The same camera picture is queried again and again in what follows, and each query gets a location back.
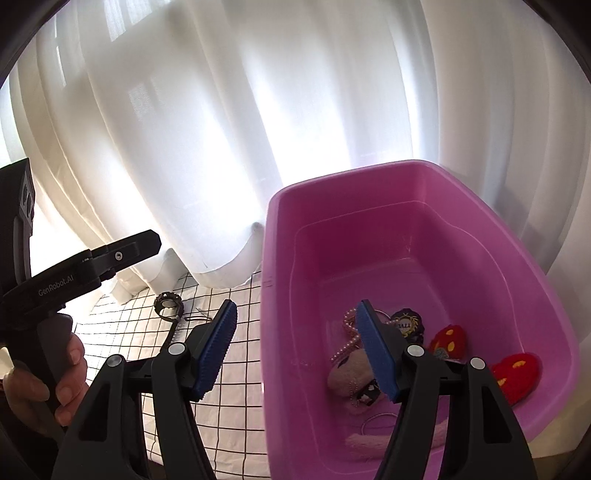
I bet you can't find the white black-grid tablecloth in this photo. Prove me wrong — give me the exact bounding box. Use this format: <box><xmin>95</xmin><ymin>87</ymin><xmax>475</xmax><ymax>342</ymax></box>
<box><xmin>71</xmin><ymin>270</ymin><xmax>271</xmax><ymax>479</ymax></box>

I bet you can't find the white sheer curtain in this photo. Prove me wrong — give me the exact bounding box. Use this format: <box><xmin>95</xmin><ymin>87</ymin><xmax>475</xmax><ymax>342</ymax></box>
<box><xmin>0</xmin><ymin>0</ymin><xmax>591</xmax><ymax>308</ymax></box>

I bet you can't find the black scalloped badge clip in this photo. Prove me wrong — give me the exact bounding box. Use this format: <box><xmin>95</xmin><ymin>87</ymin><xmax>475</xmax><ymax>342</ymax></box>
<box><xmin>391</xmin><ymin>308</ymin><xmax>425</xmax><ymax>345</ymax></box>

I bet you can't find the black wrist watch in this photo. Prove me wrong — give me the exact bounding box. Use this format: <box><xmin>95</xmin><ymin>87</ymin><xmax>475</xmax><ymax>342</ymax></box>
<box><xmin>154</xmin><ymin>292</ymin><xmax>184</xmax><ymax>320</ymax></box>

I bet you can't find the beige fuzzy pompom hair tie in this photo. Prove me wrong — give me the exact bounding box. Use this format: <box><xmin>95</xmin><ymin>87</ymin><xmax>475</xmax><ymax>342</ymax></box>
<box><xmin>327</xmin><ymin>348</ymin><xmax>385</xmax><ymax>408</ymax></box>

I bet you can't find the pink plastic basin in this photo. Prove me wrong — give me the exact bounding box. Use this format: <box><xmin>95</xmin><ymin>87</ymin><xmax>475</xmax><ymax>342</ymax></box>
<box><xmin>259</xmin><ymin>159</ymin><xmax>581</xmax><ymax>480</ymax></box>

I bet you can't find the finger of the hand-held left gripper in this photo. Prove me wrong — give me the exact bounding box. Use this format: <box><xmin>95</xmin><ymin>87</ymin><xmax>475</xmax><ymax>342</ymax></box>
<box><xmin>88</xmin><ymin>229</ymin><xmax>162</xmax><ymax>283</ymax></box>

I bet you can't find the large silver bangle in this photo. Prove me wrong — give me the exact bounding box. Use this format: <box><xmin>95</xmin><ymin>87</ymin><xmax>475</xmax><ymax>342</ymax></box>
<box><xmin>362</xmin><ymin>412</ymin><xmax>400</xmax><ymax>437</ymax></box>

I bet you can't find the pink fuzzy strawberry headband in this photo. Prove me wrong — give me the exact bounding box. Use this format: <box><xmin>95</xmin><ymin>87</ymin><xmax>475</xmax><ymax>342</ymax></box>
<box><xmin>345</xmin><ymin>325</ymin><xmax>544</xmax><ymax>451</ymax></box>

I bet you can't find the person's left hand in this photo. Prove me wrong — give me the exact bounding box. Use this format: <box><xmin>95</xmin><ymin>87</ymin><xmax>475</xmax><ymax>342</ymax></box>
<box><xmin>0</xmin><ymin>333</ymin><xmax>89</xmax><ymax>437</ymax></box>

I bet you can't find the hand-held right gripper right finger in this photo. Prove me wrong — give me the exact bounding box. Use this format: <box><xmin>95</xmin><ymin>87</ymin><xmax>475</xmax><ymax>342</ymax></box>
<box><xmin>356</xmin><ymin>299</ymin><xmax>539</xmax><ymax>480</ymax></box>

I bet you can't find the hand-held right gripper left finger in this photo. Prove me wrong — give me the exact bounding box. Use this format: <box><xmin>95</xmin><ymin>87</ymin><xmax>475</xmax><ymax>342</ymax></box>
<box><xmin>51</xmin><ymin>299</ymin><xmax>239</xmax><ymax>480</ymax></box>

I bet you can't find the black polka dot ribbon bow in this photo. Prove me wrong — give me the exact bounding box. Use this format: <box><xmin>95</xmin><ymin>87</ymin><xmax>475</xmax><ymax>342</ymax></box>
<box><xmin>355</xmin><ymin>385</ymin><xmax>382</xmax><ymax>407</ymax></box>

